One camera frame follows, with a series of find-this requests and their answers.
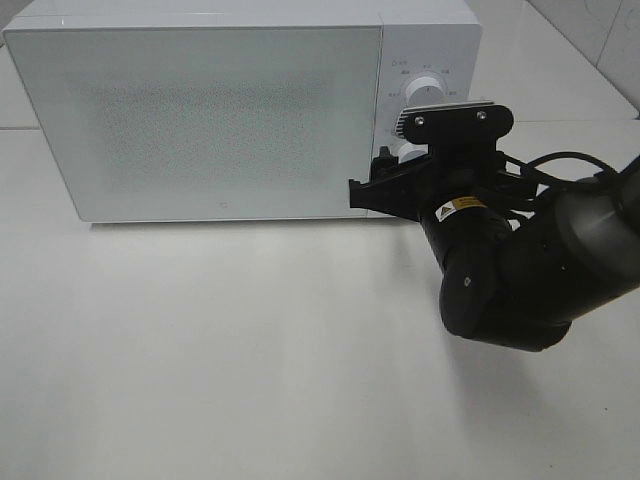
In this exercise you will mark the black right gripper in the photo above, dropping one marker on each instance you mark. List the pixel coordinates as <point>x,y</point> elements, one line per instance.
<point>463,197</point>

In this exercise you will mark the white microwave knob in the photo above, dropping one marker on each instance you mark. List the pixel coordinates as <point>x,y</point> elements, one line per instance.
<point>408,151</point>
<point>424,90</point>

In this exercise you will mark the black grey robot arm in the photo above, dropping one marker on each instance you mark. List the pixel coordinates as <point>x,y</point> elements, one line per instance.
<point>522,254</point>

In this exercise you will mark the white microwave oven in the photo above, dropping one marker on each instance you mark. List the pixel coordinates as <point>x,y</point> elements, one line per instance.
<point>416,37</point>

